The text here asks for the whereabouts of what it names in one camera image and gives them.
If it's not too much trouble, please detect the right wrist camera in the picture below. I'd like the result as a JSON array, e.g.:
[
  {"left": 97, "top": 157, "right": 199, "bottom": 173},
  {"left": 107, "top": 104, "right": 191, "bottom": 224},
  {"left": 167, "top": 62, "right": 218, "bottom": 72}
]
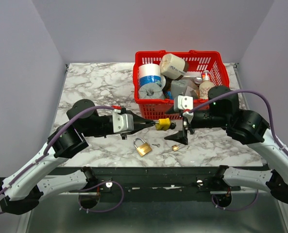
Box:
[{"left": 173, "top": 95, "right": 193, "bottom": 113}]

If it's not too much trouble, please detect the cream pump bottle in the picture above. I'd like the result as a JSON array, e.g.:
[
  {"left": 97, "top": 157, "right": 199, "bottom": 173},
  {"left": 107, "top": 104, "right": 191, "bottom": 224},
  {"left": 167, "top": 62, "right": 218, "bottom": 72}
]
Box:
[{"left": 199, "top": 70, "right": 215, "bottom": 100}]

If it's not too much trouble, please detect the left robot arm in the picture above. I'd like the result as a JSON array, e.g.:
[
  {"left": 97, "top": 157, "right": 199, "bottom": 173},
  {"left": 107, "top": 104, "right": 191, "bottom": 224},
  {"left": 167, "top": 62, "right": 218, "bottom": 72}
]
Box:
[{"left": 0, "top": 99, "right": 156, "bottom": 215}]

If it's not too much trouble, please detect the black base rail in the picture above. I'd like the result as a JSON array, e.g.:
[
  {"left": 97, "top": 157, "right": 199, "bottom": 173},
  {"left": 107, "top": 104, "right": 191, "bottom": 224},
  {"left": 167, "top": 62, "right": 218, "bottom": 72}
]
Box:
[{"left": 68, "top": 166, "right": 241, "bottom": 202}]

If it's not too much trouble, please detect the beige wrapped paper roll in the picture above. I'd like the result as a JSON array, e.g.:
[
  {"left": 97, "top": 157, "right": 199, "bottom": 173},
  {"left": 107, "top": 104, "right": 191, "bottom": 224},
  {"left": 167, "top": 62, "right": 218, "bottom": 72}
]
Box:
[{"left": 159, "top": 53, "right": 189, "bottom": 80}]

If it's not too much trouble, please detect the red plastic basket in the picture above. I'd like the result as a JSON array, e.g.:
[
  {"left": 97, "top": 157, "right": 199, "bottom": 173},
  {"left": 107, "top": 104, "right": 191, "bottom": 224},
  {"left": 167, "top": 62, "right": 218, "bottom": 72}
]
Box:
[{"left": 133, "top": 50, "right": 229, "bottom": 119}]

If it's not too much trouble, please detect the grey roll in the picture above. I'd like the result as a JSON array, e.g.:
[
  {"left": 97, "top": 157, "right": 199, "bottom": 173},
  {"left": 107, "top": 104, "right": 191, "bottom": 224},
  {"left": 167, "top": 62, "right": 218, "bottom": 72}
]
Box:
[
  {"left": 170, "top": 80, "right": 189, "bottom": 98},
  {"left": 138, "top": 83, "right": 164, "bottom": 100}
]

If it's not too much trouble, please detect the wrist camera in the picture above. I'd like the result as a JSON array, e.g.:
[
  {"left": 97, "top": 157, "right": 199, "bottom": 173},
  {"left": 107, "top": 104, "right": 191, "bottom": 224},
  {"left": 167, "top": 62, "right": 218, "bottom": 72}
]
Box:
[
  {"left": 173, "top": 95, "right": 193, "bottom": 113},
  {"left": 112, "top": 112, "right": 135, "bottom": 134}
]

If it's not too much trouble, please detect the grey roll front left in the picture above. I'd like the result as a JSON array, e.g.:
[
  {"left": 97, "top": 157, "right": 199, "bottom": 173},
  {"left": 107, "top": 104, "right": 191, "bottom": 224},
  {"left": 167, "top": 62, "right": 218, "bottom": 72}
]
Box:
[{"left": 138, "top": 83, "right": 164, "bottom": 100}]

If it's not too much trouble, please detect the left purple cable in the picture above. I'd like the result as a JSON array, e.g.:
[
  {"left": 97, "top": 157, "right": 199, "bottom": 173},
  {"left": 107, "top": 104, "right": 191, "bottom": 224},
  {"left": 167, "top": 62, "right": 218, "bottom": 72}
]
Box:
[{"left": 0, "top": 105, "right": 121, "bottom": 216}]

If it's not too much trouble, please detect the yellow black padlock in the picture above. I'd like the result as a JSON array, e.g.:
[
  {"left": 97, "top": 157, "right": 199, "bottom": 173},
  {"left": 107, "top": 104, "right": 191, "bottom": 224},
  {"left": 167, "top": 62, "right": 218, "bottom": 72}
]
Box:
[{"left": 155, "top": 118, "right": 176, "bottom": 131}]

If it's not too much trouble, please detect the blue Harry's box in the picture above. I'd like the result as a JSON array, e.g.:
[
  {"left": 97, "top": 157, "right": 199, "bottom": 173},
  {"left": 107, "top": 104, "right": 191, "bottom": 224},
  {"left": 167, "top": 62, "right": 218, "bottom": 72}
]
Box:
[{"left": 164, "top": 91, "right": 175, "bottom": 100}]

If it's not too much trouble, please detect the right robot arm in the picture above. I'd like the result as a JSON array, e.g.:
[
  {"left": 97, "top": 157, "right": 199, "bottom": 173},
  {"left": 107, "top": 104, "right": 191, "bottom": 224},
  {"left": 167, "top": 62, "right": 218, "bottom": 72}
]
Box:
[{"left": 166, "top": 85, "right": 288, "bottom": 204}]

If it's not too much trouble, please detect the small brass padlock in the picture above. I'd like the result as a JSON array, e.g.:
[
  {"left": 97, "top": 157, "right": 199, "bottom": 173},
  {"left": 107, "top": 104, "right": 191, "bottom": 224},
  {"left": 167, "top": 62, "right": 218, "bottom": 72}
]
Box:
[{"left": 171, "top": 144, "right": 185, "bottom": 151}]

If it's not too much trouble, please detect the grey roll centre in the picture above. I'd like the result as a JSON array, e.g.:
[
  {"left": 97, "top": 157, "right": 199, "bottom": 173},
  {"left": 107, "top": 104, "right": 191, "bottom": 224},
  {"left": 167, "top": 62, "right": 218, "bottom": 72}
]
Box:
[{"left": 170, "top": 80, "right": 189, "bottom": 98}]

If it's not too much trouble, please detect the large brass padlock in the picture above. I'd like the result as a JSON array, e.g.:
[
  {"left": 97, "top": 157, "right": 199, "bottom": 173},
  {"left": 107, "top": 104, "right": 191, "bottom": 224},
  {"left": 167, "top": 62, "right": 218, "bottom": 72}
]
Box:
[{"left": 133, "top": 138, "right": 152, "bottom": 157}]

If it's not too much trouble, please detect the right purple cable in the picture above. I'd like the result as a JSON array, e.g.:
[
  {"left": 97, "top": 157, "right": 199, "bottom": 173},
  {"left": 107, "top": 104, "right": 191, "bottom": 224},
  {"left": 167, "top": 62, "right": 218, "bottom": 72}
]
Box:
[{"left": 182, "top": 90, "right": 288, "bottom": 168}]

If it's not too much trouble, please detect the purple cable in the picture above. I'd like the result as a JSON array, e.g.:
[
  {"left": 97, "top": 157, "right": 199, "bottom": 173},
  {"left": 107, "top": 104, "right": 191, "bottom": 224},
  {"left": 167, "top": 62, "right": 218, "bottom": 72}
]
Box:
[
  {"left": 0, "top": 105, "right": 121, "bottom": 216},
  {"left": 182, "top": 90, "right": 288, "bottom": 168}
]

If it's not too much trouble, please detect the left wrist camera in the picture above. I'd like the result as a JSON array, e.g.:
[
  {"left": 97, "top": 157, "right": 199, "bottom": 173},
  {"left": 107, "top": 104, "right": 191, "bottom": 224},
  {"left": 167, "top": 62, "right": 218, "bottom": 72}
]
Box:
[{"left": 112, "top": 112, "right": 135, "bottom": 134}]

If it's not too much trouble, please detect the white blue paper roll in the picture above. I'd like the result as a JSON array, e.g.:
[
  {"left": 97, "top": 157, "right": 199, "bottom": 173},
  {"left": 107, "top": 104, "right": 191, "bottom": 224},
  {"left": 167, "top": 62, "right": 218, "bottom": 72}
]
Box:
[{"left": 138, "top": 64, "right": 162, "bottom": 87}]

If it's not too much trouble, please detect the silver can top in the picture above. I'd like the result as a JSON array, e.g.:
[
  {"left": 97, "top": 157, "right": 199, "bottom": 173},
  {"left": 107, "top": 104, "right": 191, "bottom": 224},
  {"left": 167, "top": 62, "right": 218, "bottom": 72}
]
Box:
[{"left": 194, "top": 76, "right": 203, "bottom": 85}]

